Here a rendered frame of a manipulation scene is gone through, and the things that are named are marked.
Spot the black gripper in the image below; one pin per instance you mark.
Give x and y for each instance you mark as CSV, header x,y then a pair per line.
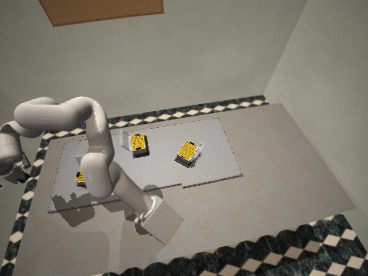
x,y
16,175

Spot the yellow pipette tip rack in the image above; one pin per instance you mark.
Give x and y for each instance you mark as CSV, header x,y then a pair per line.
x,y
80,177

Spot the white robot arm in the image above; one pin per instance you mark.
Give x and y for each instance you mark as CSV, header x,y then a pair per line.
x,y
100,175

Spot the yellow pipette tip tray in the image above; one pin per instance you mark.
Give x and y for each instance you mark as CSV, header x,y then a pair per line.
x,y
138,142
187,150

